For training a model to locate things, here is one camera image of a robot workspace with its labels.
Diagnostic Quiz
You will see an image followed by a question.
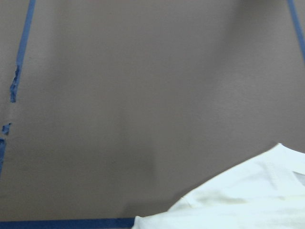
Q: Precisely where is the cream long-sleeve printed shirt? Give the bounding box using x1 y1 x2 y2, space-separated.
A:
134 144 305 229

